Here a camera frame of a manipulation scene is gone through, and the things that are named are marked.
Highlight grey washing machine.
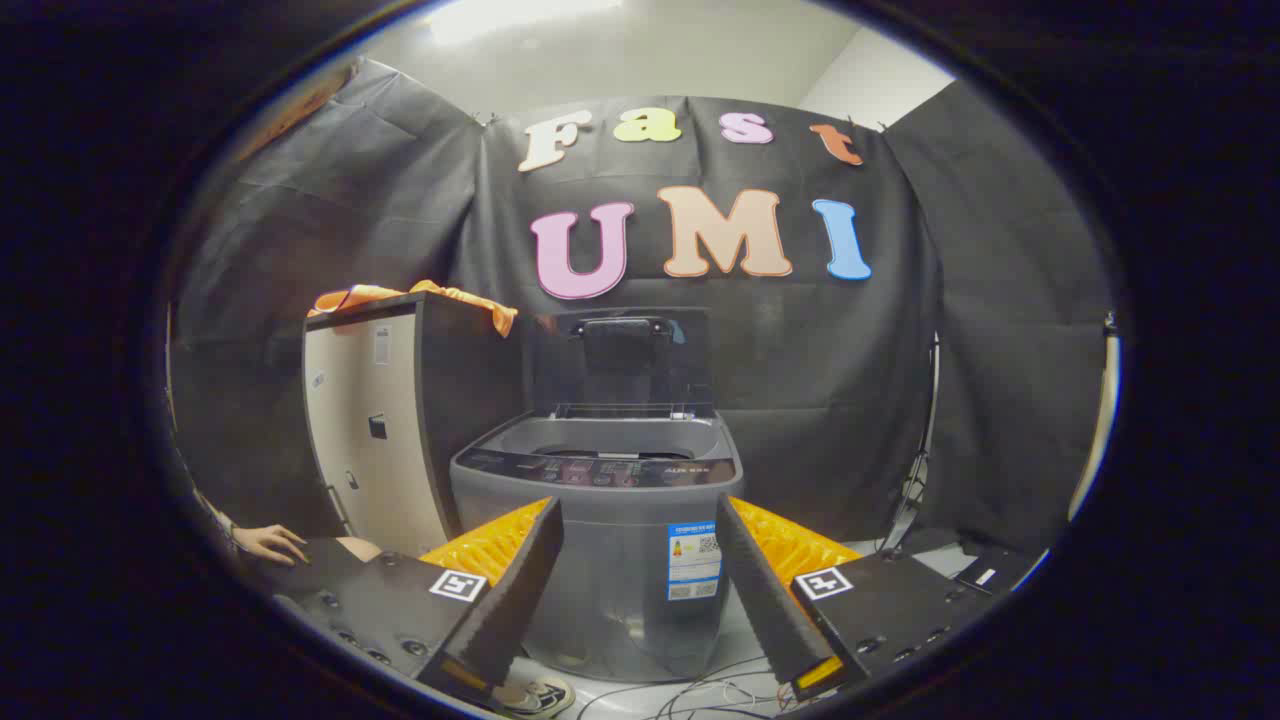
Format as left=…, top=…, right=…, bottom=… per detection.
left=450, top=405, right=746, bottom=683

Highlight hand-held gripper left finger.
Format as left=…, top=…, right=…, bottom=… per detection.
left=270, top=497, right=564, bottom=716

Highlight black cabinet with beige door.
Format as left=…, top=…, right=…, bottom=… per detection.
left=302, top=290, right=531, bottom=559

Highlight floor cables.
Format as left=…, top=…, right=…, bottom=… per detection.
left=580, top=655, right=811, bottom=720

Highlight person's shoe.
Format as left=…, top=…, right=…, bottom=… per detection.
left=495, top=675, right=576, bottom=717

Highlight orange garment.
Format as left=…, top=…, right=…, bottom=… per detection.
left=308, top=280, right=519, bottom=339

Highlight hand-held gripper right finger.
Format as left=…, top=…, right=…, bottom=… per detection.
left=715, top=492, right=1001, bottom=701

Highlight black light stand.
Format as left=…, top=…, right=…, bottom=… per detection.
left=885, top=335, right=946, bottom=556

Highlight dark washing machine lid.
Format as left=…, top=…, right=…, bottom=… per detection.
left=522, top=307, right=716, bottom=421

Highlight black backdrop cloth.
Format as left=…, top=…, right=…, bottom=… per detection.
left=165, top=58, right=1116, bottom=561

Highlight black box on floor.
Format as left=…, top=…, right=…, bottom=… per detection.
left=950, top=545, right=1046, bottom=596

